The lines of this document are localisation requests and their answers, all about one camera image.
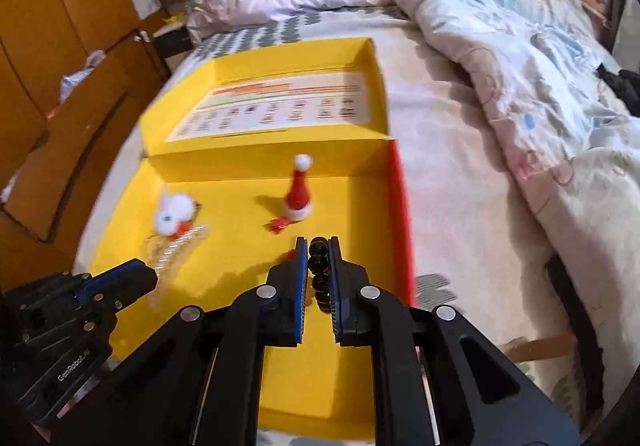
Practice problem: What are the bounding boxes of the red santa hat hair clip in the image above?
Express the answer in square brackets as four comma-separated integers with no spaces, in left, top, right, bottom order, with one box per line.
[280,154,313,221]

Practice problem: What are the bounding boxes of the black clothing pile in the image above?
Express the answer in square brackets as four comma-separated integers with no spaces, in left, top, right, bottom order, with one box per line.
[595,63,640,117]

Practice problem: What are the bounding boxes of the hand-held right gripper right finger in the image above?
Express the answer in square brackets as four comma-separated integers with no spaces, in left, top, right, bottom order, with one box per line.
[327,236,581,446]

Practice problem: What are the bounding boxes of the tan curved strip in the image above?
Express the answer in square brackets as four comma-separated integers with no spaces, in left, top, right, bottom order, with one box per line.
[502,331,573,367]

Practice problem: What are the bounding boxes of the dark nightstand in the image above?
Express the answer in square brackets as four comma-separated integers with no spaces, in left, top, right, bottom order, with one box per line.
[152,18,193,69]

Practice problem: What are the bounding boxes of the white paper sheet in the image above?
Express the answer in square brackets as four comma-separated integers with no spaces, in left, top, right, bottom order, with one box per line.
[131,0,163,19]

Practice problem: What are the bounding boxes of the wooden wardrobe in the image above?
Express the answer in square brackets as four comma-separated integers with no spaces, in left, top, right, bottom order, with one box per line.
[0,0,201,277]

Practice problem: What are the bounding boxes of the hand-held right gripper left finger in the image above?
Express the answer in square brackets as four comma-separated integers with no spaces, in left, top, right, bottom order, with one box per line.
[50,236,308,446]

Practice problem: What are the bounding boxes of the blue patterned quilt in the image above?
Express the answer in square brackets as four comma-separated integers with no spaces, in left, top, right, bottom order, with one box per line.
[367,0,640,362]

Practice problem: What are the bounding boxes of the white pom-pom carrot hair clip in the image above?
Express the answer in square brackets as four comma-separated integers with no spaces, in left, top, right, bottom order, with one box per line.
[152,191,201,239]

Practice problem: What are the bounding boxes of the yellow cardboard box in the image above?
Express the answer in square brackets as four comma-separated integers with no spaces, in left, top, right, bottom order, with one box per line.
[75,37,418,442]

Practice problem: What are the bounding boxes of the black bead bracelet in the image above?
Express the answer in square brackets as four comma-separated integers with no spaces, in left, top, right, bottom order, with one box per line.
[307,236,335,313]

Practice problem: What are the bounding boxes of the white crumpled plastic bag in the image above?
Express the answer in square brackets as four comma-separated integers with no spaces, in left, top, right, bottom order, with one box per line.
[59,51,108,104]

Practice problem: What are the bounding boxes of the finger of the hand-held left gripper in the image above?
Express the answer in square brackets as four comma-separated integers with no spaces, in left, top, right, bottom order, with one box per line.
[75,260,158,307]

